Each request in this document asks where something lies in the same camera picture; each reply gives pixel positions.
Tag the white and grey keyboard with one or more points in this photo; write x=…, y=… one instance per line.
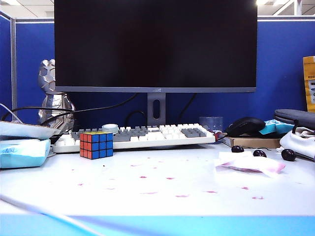
x=152, y=138

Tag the Rubik's cube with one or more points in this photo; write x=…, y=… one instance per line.
x=98, y=147

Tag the small red item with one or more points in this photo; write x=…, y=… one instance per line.
x=217, y=135

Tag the black computer monitor with stand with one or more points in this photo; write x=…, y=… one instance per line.
x=155, y=44

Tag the yellow paper bag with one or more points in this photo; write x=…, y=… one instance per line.
x=310, y=73

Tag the light blue snack packet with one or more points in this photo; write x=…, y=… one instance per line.
x=275, y=126

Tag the light blue wet wipes pack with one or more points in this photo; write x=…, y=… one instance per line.
x=22, y=153

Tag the translucent white tape roll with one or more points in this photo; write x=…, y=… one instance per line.
x=110, y=127

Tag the flat brown cardboard box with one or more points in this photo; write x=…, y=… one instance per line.
x=253, y=143

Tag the black computer mouse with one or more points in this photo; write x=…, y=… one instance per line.
x=246, y=125

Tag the pink stained white wet wipe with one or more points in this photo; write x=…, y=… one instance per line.
x=246, y=164

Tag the dark red cherry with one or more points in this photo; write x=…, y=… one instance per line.
x=237, y=149
x=259, y=154
x=288, y=155

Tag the grey zip pouch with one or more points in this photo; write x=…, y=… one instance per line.
x=295, y=115

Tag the grey partition frame post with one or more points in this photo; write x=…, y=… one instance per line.
x=13, y=73

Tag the white cloth bag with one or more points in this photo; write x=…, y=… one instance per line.
x=295, y=143

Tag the clear plastic cup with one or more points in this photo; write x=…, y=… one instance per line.
x=210, y=123

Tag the silver faceted figurine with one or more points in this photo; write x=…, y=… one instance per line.
x=48, y=73

